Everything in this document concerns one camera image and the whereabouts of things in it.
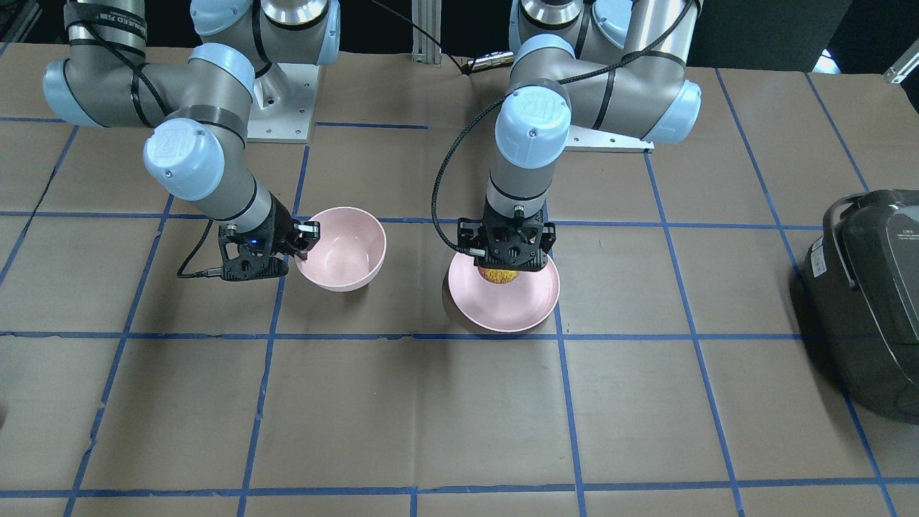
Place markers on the aluminium frame post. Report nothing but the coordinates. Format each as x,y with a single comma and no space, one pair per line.
425,48

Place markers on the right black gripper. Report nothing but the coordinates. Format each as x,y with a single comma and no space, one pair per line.
281,227

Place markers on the pink plate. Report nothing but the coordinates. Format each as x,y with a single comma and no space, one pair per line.
518,306

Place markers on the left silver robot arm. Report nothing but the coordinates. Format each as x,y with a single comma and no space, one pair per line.
609,66

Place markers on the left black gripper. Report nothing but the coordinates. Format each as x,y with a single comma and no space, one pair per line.
468,238

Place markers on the pink bowl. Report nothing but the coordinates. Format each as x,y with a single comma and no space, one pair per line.
350,251

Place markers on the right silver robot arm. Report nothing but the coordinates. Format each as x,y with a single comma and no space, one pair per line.
198,111

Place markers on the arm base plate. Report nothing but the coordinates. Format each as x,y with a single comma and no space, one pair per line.
581,139
283,110

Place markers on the red yellow apple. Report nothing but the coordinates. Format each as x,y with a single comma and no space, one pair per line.
498,276

